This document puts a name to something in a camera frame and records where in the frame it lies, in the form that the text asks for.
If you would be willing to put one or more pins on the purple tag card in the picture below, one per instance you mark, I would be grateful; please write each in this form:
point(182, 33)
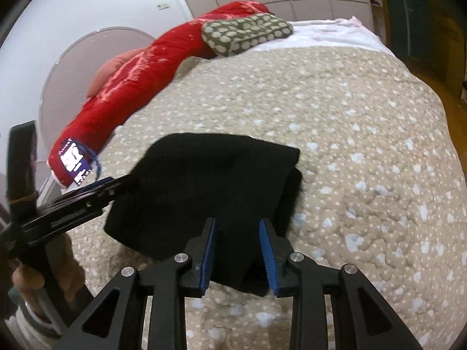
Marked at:
point(74, 162)

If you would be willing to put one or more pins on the green patterned pillow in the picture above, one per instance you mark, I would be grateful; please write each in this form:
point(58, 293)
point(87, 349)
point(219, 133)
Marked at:
point(244, 32)

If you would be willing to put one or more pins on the black pants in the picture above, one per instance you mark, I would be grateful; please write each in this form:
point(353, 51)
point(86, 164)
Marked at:
point(211, 189)

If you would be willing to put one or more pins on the round white headboard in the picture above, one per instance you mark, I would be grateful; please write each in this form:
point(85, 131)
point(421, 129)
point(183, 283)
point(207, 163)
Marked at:
point(69, 76)

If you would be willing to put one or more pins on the beige dotted quilt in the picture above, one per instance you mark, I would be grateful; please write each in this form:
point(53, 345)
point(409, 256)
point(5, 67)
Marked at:
point(346, 153)

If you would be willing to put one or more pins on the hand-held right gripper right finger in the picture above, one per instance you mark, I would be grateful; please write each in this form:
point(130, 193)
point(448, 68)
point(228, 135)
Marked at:
point(268, 259)

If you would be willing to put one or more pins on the white bed sheet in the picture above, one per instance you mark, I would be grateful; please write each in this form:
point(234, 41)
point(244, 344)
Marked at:
point(328, 32)

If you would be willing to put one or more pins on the person's left hand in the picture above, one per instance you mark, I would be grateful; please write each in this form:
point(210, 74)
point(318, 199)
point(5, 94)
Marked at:
point(71, 273)

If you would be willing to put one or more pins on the pink pillow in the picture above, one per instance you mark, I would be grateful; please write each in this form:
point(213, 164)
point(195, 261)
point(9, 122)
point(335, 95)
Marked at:
point(109, 71)

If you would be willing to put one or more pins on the wall switch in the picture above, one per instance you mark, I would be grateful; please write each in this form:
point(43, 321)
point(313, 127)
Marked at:
point(163, 6)

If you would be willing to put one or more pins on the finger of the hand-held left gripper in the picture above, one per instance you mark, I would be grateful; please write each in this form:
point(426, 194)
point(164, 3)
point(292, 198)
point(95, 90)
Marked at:
point(85, 189)
point(113, 193)

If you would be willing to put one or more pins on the red patterned duvet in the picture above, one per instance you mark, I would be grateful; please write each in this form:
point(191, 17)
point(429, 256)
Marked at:
point(153, 58)

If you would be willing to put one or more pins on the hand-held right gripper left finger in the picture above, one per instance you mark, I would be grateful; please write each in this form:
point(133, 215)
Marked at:
point(208, 259)

